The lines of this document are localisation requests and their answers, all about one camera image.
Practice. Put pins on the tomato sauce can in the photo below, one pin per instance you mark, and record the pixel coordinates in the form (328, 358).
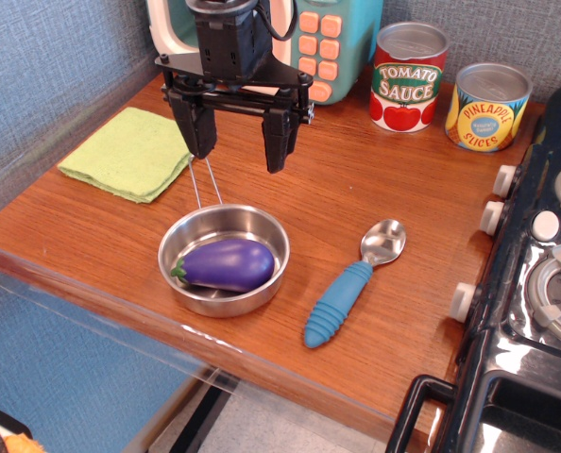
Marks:
(408, 67)

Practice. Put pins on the green rag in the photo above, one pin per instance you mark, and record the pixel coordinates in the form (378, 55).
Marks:
(136, 155)

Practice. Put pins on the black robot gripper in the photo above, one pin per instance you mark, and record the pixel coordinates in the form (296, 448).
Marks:
(234, 69)

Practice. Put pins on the small steel pan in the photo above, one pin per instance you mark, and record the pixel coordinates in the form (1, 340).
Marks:
(216, 223)

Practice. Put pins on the purple toy eggplant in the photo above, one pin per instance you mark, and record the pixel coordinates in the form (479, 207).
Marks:
(235, 265)

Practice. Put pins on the blue handled metal spoon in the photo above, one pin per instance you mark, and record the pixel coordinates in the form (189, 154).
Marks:
(382, 244)

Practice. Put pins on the toy microwave oven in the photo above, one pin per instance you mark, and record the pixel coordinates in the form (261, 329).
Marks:
(333, 40)

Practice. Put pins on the black toy stove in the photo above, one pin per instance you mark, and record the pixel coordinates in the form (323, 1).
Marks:
(507, 392)

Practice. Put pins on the pineapple slices can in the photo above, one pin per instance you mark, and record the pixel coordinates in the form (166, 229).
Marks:
(487, 105)

